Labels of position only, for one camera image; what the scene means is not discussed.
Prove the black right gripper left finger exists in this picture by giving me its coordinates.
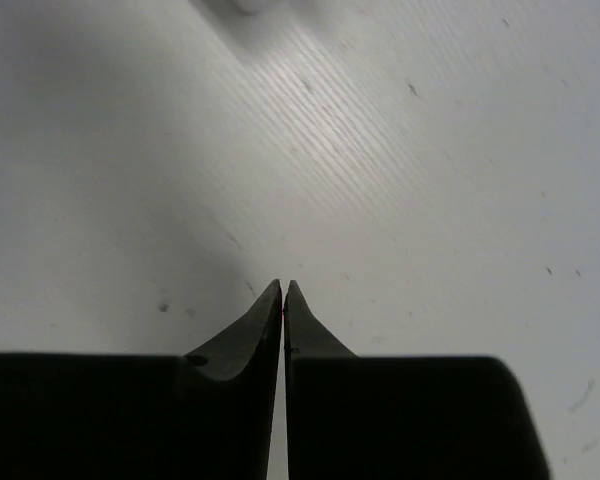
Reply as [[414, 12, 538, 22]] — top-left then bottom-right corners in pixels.
[[0, 281, 282, 479]]

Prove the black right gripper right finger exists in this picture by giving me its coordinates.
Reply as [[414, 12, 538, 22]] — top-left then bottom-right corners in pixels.
[[284, 282, 550, 479]]

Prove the white right organizer box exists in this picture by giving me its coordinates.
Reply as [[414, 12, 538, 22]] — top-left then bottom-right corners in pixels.
[[199, 0, 286, 16]]

